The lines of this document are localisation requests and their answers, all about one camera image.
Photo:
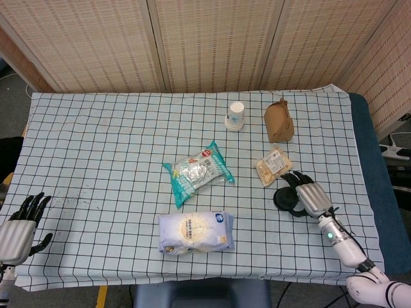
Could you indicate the blue checkered tablecloth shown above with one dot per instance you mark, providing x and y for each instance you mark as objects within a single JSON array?
[{"x": 96, "y": 160}]

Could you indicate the teal foil snack bag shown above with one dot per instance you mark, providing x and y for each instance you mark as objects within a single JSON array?
[{"x": 196, "y": 173}]

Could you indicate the stack of white paper cups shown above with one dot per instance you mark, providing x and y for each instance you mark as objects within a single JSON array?
[{"x": 235, "y": 117}]

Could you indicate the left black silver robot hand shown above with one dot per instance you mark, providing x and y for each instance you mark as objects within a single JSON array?
[{"x": 16, "y": 234}]

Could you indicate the black chair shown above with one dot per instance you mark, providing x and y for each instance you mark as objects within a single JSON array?
[{"x": 9, "y": 154}]

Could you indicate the woven bamboo screen panel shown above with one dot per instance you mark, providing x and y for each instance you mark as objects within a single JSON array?
[
  {"x": 321, "y": 45},
  {"x": 19, "y": 67},
  {"x": 391, "y": 64},
  {"x": 218, "y": 45},
  {"x": 90, "y": 45}
]

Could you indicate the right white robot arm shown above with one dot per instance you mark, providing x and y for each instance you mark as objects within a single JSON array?
[{"x": 350, "y": 250}]

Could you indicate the clear labelled snack pack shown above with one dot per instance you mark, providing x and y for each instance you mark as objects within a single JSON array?
[{"x": 273, "y": 165}]

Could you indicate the lavender tissue pack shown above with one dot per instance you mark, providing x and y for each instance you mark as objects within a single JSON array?
[{"x": 196, "y": 232}]

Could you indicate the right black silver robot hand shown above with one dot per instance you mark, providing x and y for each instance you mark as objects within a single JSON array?
[{"x": 313, "y": 199}]

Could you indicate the brown paper gable box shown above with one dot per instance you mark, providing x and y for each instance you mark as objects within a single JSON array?
[{"x": 278, "y": 123}]

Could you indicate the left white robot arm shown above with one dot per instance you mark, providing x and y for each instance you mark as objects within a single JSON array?
[{"x": 4, "y": 282}]

